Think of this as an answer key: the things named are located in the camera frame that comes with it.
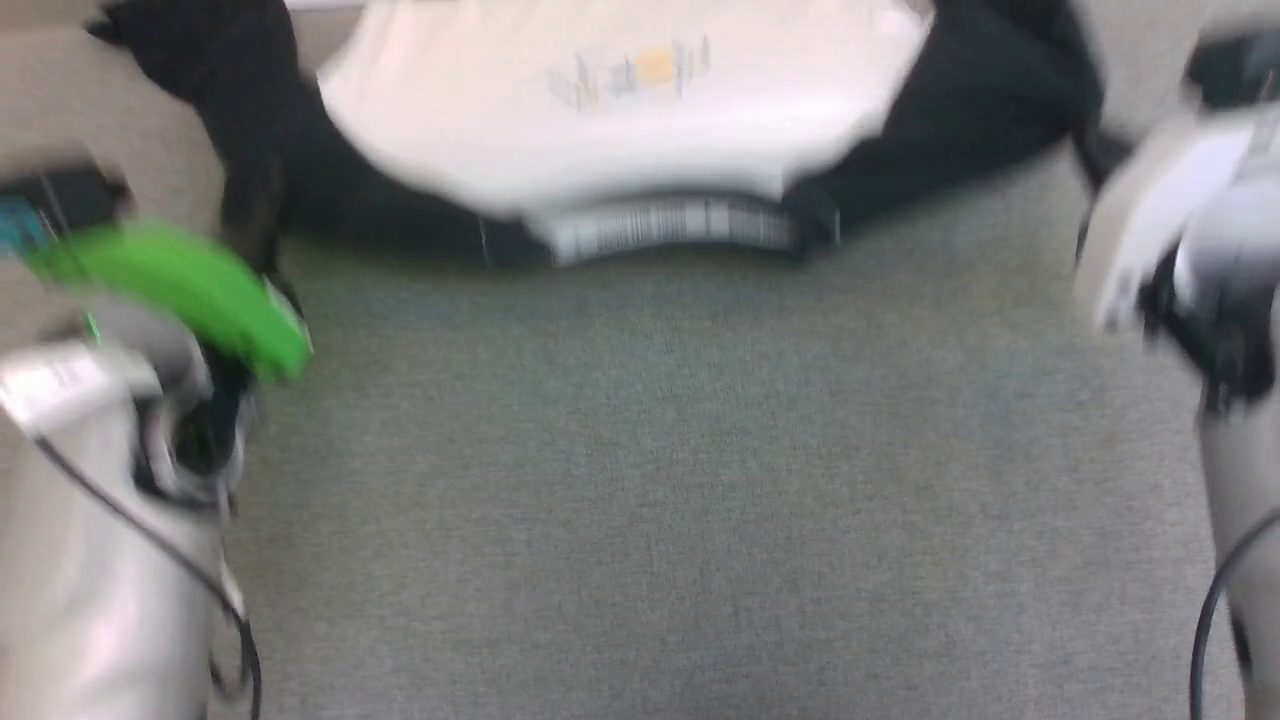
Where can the black and white shirt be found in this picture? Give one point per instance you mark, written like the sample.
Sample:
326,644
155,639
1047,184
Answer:
620,120

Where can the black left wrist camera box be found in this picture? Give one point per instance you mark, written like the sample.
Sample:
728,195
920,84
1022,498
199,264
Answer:
60,210

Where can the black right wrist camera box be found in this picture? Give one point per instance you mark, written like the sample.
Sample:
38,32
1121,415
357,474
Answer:
1235,65

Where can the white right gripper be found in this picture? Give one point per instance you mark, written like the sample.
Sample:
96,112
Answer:
1170,200

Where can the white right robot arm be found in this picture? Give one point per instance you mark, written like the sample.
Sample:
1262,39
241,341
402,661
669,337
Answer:
1240,420

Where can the grey fabric sofa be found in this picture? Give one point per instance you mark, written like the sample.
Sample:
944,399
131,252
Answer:
700,480

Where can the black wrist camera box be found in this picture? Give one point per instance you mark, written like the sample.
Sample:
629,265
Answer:
1235,65
60,210

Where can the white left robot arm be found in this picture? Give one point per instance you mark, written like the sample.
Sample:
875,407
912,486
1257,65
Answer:
90,540

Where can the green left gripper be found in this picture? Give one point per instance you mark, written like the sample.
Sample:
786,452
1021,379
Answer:
190,285

